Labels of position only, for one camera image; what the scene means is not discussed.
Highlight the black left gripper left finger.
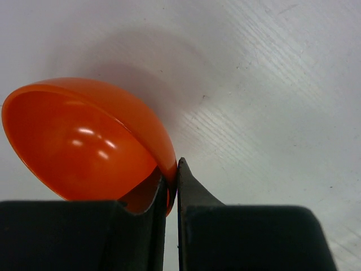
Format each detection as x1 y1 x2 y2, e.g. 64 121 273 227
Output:
1 177 166 270

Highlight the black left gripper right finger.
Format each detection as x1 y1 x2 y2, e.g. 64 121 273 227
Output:
177 159 336 270

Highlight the orange plastic bowl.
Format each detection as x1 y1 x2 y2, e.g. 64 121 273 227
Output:
2 77 177 210

